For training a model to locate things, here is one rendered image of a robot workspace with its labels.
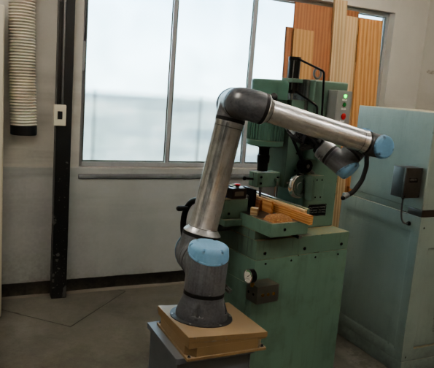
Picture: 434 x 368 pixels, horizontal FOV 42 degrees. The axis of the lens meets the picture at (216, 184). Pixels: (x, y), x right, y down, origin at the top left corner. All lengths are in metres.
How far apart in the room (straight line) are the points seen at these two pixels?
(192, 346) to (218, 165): 0.67
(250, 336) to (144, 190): 2.10
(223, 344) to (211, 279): 0.22
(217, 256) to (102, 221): 2.00
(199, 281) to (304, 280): 0.85
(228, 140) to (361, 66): 2.58
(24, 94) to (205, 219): 1.70
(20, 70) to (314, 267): 2.00
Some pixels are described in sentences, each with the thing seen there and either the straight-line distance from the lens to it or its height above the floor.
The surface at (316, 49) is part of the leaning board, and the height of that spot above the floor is 1.78.
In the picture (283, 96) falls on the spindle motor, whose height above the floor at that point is 1.43.
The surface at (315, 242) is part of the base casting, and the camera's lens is 2.71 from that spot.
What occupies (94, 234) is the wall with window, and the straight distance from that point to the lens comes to 3.90.
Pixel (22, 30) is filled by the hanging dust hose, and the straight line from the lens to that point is 3.49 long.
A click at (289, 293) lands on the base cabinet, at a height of 0.52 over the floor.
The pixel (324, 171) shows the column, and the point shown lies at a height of 1.08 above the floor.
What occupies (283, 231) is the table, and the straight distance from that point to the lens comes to 2.44.
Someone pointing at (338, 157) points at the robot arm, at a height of 1.21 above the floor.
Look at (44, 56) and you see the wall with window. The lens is 3.69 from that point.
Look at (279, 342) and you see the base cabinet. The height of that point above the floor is 0.29.
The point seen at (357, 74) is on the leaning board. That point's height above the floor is 1.63.
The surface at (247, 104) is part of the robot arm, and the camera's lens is 2.01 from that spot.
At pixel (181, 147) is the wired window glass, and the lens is 4.05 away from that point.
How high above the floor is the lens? 1.45
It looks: 10 degrees down
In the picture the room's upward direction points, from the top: 4 degrees clockwise
